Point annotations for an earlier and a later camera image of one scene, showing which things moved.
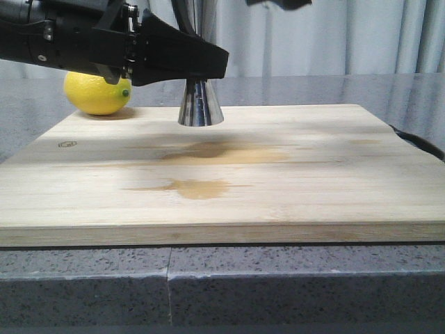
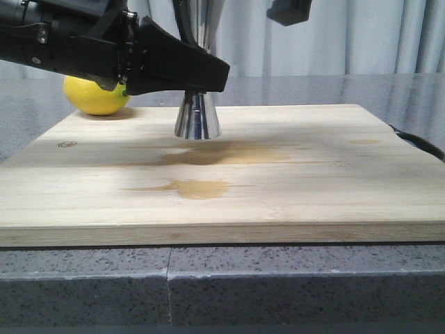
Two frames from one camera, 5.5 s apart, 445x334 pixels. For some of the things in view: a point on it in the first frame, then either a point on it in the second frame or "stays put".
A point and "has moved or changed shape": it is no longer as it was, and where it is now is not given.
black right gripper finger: (287, 5) to (288, 12)
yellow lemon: (93, 94) stays put
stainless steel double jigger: (199, 106) has moved or changed shape
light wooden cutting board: (265, 175) stays put
